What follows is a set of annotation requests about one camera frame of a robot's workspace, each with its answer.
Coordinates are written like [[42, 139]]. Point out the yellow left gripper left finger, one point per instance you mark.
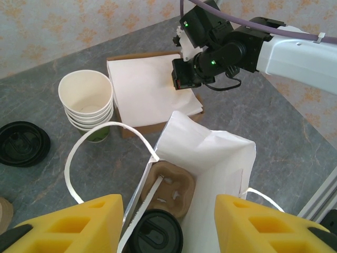
[[87, 229]]

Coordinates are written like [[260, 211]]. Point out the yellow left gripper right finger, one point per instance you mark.
[[263, 229]]

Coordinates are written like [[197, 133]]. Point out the green coffee cup black lid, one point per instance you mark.
[[158, 232]]

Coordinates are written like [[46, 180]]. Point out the white paper carry bag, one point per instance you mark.
[[210, 158]]

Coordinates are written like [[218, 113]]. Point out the brown pulp cup carrier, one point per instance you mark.
[[181, 184]]

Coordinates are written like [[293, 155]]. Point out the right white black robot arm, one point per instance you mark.
[[302, 58]]

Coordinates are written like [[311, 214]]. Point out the stack of brown pulp carriers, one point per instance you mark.
[[5, 213]]

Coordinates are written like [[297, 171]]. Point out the right aluminium side rail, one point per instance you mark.
[[323, 195]]

